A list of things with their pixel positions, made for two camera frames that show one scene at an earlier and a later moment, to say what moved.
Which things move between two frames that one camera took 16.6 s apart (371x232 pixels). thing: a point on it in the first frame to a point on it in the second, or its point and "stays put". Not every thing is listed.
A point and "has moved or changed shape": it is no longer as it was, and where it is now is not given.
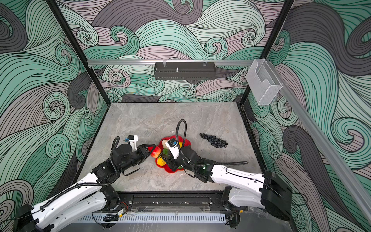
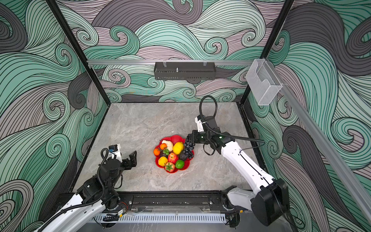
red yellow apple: x=156 y=152 has moved or changed shape
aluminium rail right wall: x=325 y=141 stays put
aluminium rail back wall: x=170 y=62 stays put
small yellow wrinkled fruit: x=161 y=162 stays put
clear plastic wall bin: x=263 y=81 stays put
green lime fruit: x=165 y=152 has moved or changed shape
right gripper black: x=171 y=162 to x=194 y=137
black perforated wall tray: x=185 y=70 stays put
